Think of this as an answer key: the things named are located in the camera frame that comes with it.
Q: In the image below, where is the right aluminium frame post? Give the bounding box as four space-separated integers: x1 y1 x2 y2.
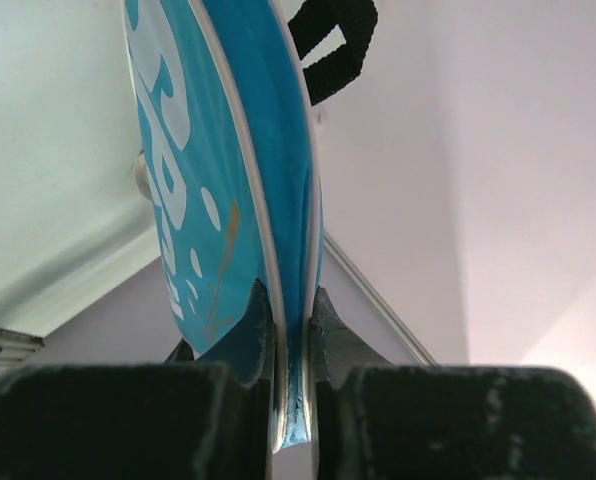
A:
324 232 438 366

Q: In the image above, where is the white shuttlecock tube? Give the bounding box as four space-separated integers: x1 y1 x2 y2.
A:
132 151 153 202

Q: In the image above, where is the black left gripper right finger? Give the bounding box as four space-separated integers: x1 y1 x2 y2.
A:
310 289 596 479

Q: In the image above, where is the blue racket cover bag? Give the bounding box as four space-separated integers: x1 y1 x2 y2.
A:
124 1 378 450

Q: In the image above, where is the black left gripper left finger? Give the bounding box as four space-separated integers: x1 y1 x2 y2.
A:
0 283 274 479

